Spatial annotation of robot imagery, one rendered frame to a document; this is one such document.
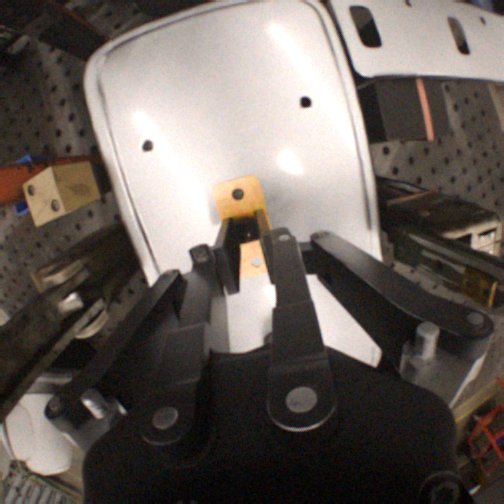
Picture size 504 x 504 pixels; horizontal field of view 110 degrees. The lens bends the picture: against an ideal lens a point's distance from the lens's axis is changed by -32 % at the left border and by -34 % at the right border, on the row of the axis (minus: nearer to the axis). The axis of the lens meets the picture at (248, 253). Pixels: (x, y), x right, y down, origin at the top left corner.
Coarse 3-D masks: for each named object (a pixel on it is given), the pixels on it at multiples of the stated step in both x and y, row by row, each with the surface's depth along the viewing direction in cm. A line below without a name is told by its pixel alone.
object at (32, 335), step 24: (48, 288) 15; (72, 288) 16; (24, 312) 12; (48, 312) 14; (96, 312) 18; (0, 336) 10; (24, 336) 12; (48, 336) 14; (72, 336) 15; (0, 360) 10; (24, 360) 11; (48, 360) 12; (0, 384) 9; (24, 384) 10; (0, 408) 8
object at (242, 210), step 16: (256, 176) 20; (224, 192) 20; (256, 192) 20; (224, 208) 21; (240, 208) 21; (256, 208) 21; (240, 224) 20; (240, 240) 21; (256, 240) 21; (256, 256) 22; (256, 272) 23
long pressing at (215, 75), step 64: (256, 0) 15; (128, 64) 16; (192, 64) 17; (256, 64) 17; (320, 64) 17; (128, 128) 18; (192, 128) 19; (256, 128) 19; (320, 128) 19; (128, 192) 20; (192, 192) 20; (320, 192) 21; (256, 320) 25; (320, 320) 25
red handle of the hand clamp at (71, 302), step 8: (64, 296) 16; (72, 296) 16; (80, 296) 17; (56, 304) 16; (64, 304) 16; (72, 304) 16; (80, 304) 17; (56, 312) 16; (64, 312) 16; (72, 312) 16; (80, 312) 17; (56, 320) 16
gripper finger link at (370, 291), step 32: (352, 256) 10; (352, 288) 9; (384, 288) 7; (416, 288) 7; (384, 320) 7; (416, 320) 6; (448, 320) 5; (480, 320) 4; (384, 352) 8; (480, 352) 4
